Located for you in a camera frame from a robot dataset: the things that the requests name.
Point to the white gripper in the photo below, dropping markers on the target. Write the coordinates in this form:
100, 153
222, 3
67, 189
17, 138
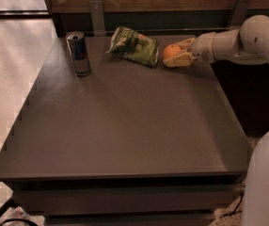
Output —
202, 49

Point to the grey metal bracket left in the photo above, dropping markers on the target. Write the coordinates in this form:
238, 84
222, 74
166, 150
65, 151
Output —
97, 17

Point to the grey metal bracket right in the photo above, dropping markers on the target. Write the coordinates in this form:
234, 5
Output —
238, 13

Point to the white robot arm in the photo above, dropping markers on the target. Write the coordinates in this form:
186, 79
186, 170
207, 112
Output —
248, 44

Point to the grey metal bracket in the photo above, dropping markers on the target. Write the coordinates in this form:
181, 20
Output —
238, 13
97, 17

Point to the green jalapeno chip bag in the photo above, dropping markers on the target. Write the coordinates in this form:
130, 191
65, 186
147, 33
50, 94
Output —
132, 45

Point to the blue silver energy drink can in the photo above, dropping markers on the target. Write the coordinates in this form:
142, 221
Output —
78, 51

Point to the orange fruit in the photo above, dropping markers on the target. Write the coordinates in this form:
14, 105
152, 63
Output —
171, 50

